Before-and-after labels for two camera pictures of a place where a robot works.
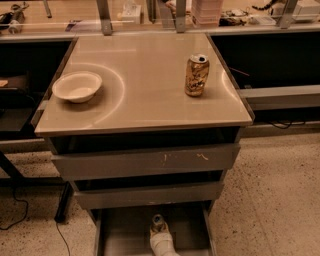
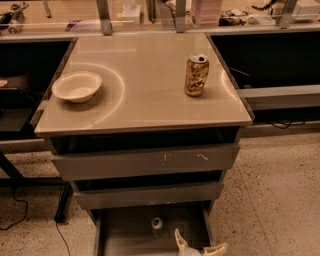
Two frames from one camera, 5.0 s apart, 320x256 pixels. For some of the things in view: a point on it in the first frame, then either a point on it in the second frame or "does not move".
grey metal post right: [289, 7] does not move
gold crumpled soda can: [197, 75] does not move
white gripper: [162, 240] -> [194, 252]
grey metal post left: [105, 17] does not move
